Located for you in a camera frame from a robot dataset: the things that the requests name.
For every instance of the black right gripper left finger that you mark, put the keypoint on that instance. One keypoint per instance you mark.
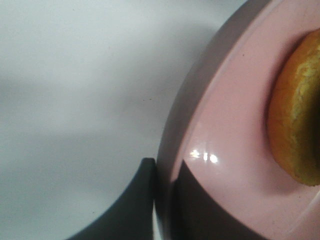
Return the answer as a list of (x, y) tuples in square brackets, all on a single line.
[(130, 217)]

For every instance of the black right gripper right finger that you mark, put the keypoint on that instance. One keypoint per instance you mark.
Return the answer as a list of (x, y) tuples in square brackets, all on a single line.
[(196, 216)]

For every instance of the pink round plate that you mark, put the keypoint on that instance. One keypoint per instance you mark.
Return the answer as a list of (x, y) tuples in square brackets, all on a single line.
[(217, 125)]

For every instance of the burger with lettuce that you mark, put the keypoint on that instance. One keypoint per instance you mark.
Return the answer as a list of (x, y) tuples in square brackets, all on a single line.
[(293, 119)]

